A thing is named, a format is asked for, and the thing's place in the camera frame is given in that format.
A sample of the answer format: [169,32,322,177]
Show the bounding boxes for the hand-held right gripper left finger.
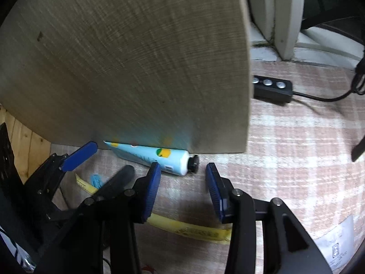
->
[37,162,162,274]

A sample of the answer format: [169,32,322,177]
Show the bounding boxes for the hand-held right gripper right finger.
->
[206,163,333,274]

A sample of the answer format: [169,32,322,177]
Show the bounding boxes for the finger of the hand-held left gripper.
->
[39,141,99,192]
[94,166,135,199]

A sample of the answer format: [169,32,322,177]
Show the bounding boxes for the light blue cream tube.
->
[103,140,199,177]

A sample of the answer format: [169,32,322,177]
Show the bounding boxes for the long yellow sachet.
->
[75,173,232,245]

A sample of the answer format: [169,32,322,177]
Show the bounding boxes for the grey foil packet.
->
[314,215,355,270]

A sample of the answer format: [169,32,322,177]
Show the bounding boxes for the plaid cloth covered desktop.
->
[51,46,365,274]

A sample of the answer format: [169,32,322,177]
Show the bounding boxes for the pine wooden crate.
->
[0,105,52,183]

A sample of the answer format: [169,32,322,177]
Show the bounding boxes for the beige wooden board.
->
[0,0,251,154]

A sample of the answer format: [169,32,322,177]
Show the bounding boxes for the black power strip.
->
[252,75,294,103]

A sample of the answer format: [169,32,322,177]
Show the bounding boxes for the black chair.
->
[299,0,365,46]

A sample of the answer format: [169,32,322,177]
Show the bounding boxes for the black power cable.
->
[291,88,365,102]

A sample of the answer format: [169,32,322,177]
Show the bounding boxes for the black strap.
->
[351,136,365,163]

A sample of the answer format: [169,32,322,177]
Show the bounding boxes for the white window frame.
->
[245,0,365,69]

